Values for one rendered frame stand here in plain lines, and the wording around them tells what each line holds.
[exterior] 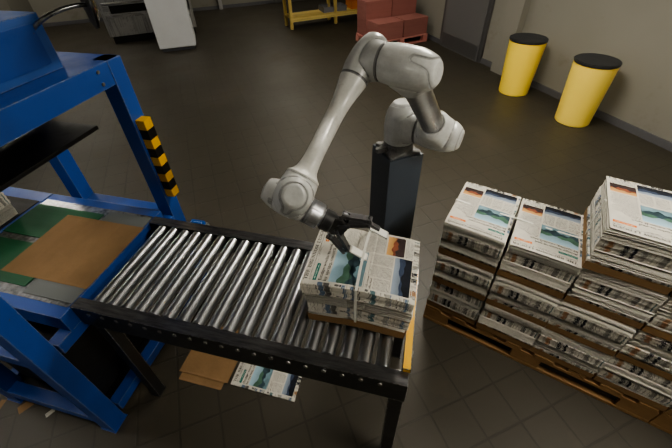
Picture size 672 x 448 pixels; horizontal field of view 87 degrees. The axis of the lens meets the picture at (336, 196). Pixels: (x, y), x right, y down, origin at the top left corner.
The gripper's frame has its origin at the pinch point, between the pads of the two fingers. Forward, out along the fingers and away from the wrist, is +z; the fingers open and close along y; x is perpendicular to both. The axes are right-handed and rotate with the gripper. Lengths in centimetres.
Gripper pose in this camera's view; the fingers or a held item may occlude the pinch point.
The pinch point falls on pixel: (374, 245)
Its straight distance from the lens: 121.4
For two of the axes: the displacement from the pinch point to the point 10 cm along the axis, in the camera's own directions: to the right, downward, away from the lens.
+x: -2.4, 6.3, -7.4
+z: 8.7, 4.7, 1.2
